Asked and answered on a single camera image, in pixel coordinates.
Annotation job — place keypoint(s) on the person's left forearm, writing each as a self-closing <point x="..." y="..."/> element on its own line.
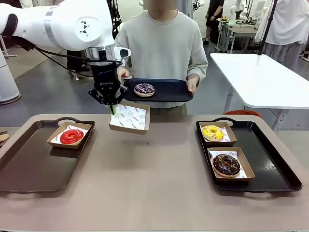
<point x="193" y="75"/>

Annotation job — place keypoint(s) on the grey hanging garment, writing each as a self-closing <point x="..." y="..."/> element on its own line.
<point x="187" y="8"/>

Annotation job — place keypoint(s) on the white round pedestal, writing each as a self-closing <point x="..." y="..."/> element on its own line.
<point x="7" y="82"/>

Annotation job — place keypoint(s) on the orange red chair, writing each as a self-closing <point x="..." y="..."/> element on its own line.
<point x="241" y="113"/>

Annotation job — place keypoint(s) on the brown cardboard food box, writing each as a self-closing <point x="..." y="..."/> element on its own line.
<point x="128" y="130"/>
<point x="247" y="166"/>
<point x="222" y="143"/>
<point x="62" y="145"/>

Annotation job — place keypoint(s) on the person's left hand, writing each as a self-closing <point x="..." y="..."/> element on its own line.
<point x="193" y="84"/>

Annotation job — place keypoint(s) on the purple white-drizzled donut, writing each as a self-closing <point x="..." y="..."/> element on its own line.
<point x="149" y="92"/>

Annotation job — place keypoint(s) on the small yellow orange objects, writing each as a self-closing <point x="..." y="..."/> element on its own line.
<point x="224" y="18"/>

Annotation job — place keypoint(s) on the tan rounded object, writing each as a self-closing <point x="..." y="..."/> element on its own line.
<point x="3" y="137"/>

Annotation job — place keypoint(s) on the yellow sprinkled donut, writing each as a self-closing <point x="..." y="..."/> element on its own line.
<point x="218" y="135"/>

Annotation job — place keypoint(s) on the white side table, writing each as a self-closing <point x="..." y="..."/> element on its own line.
<point x="265" y="79"/>

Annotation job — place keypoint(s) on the bystander in black t-shirt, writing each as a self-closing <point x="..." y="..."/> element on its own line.
<point x="214" y="14"/>

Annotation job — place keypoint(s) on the small black serving tray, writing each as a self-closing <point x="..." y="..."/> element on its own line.
<point x="169" y="90"/>

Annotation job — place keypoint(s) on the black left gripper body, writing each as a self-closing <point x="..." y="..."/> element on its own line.
<point x="106" y="77"/>

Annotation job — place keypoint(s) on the person's beige sweater torso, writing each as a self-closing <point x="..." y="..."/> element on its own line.
<point x="164" y="48"/>

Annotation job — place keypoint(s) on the figure in white shirt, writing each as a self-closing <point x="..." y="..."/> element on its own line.
<point x="289" y="21"/>

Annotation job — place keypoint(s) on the red glazed donut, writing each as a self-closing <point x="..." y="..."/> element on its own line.
<point x="79" y="139"/>

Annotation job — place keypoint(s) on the person's olive trousers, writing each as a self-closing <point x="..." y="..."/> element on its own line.
<point x="169" y="110"/>

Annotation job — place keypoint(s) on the bystander in dark trousers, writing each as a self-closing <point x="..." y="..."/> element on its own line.
<point x="77" y="62"/>

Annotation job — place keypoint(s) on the chocolate sprinkled donut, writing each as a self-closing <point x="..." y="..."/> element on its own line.
<point x="217" y="166"/>

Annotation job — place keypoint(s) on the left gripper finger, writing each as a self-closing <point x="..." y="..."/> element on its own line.
<point x="97" y="95"/>
<point x="122" y="93"/>

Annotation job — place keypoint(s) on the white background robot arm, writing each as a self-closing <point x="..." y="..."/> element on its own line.
<point x="235" y="10"/>

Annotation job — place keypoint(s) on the grey frame desk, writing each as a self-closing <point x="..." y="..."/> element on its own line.
<point x="241" y="30"/>

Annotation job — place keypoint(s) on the black pole stand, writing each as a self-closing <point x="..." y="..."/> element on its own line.
<point x="266" y="29"/>

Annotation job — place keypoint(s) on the person's blurred head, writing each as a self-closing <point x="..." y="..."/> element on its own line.
<point x="161" y="4"/>

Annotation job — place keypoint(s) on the person's right hand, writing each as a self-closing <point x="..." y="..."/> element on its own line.
<point x="123" y="73"/>

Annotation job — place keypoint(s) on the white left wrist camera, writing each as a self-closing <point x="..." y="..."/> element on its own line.
<point x="123" y="52"/>

